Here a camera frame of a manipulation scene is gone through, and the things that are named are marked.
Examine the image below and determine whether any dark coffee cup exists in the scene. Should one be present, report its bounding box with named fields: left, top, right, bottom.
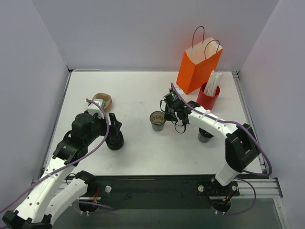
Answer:
left=198, top=128, right=214, bottom=143
left=149, top=111, right=166, bottom=131

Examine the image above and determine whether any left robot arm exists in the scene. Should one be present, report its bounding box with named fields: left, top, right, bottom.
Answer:
left=2, top=112, right=124, bottom=229

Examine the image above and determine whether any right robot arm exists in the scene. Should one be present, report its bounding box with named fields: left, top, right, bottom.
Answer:
left=163, top=91, right=262, bottom=195

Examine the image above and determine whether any stack of black lids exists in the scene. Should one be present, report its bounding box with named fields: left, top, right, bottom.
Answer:
left=106, top=132, right=124, bottom=151

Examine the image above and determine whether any brown cardboard cup carrier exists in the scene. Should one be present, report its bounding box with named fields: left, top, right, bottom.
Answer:
left=92, top=93, right=112, bottom=111

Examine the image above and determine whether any red cylindrical cup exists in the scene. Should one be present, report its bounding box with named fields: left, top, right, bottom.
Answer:
left=196, top=82, right=221, bottom=110

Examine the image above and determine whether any white wrapped straws bundle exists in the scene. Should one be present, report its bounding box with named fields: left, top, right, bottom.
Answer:
left=203, top=71, right=224, bottom=96

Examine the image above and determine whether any orange paper bag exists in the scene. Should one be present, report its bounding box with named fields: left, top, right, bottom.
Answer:
left=176, top=25, right=223, bottom=94

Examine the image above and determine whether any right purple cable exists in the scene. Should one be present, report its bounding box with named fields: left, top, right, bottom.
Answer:
left=170, top=83, right=274, bottom=215

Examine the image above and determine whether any purple cable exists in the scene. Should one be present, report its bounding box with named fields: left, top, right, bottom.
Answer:
left=170, top=83, right=274, bottom=215
left=0, top=99, right=111, bottom=215

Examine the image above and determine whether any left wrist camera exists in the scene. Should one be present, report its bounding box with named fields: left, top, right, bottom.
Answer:
left=86, top=99, right=106, bottom=119

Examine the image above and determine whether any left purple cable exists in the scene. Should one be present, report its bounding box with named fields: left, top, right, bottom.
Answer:
left=0, top=99, right=111, bottom=215

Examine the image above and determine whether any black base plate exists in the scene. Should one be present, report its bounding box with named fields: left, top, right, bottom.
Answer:
left=77, top=175, right=240, bottom=212

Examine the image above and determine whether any aluminium frame rail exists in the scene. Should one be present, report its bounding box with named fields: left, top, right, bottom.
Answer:
left=236, top=178, right=283, bottom=198

